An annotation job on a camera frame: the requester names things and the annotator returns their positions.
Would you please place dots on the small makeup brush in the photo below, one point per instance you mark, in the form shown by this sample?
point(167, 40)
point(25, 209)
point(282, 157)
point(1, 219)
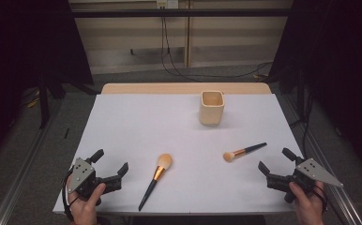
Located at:
point(229, 156)

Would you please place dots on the white table mat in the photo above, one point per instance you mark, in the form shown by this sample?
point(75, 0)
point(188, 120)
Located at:
point(154, 125)

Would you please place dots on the person's right hand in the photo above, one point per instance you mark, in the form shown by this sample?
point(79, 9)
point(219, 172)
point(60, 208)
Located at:
point(309, 209)

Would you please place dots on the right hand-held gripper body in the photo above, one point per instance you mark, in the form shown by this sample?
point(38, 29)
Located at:
point(313, 172)

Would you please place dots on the black horizontal metal bar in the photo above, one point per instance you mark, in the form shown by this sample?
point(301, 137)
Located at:
point(176, 12)

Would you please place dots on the person's left hand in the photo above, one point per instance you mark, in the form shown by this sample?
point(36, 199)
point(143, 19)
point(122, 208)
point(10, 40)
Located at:
point(83, 211)

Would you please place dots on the dark curtain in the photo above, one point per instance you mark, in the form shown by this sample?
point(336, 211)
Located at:
point(341, 62)
point(22, 47)

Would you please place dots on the beige square cup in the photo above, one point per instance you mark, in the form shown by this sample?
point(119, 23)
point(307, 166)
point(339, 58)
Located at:
point(212, 114)

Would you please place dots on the black metal stand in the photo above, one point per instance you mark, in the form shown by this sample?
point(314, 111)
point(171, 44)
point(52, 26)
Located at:
point(301, 100)
point(44, 106)

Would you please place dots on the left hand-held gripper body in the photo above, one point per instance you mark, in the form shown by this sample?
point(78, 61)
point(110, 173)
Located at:
point(80, 175)

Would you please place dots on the small black pen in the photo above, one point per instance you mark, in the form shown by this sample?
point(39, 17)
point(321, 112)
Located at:
point(66, 133)

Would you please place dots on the white wall socket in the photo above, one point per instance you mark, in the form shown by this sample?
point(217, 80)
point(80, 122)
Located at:
point(167, 3)

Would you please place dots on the aluminium floor rail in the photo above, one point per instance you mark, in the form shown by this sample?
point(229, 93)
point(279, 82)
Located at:
point(341, 200)
point(19, 181)

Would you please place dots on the large makeup brush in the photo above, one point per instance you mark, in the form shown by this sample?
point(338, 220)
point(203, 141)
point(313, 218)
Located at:
point(164, 161)

